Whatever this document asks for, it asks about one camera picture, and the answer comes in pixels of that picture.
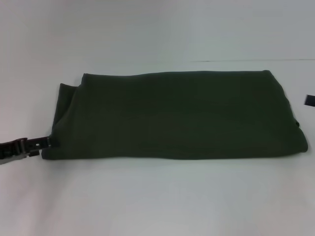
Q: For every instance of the dark green FREE! t-shirt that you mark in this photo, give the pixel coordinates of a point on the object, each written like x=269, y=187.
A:
x=172, y=110

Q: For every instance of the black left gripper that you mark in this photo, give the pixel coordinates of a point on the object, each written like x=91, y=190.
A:
x=12, y=150

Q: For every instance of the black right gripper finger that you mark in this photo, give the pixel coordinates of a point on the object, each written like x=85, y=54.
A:
x=310, y=100

